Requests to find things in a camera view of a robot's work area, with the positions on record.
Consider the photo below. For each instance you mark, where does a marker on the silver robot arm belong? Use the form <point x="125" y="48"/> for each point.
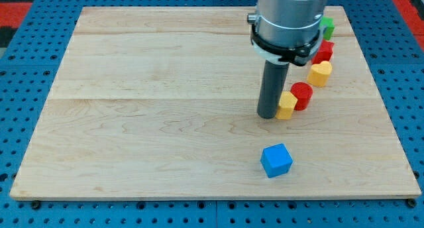
<point x="287" y="31"/>

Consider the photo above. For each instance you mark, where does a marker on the yellow hexagon block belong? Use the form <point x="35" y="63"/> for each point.
<point x="286" y="105"/>

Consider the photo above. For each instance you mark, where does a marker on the light wooden board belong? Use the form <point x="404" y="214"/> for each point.
<point x="159" y="103"/>

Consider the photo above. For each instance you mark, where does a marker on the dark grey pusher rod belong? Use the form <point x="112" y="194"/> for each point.
<point x="273" y="80"/>

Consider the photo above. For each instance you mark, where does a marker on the blue cube block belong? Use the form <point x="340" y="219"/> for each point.
<point x="276" y="160"/>

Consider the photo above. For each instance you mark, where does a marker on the red cylinder block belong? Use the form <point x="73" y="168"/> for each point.
<point x="303" y="92"/>

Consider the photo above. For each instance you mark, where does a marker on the yellow heart block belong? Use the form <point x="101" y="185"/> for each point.
<point x="319" y="74"/>

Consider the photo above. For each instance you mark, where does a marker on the red star block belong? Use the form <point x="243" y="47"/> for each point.
<point x="324" y="53"/>

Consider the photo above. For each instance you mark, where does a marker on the green block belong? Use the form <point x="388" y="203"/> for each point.
<point x="328" y="26"/>

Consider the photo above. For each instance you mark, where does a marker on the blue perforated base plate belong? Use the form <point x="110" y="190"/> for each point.
<point x="32" y="58"/>

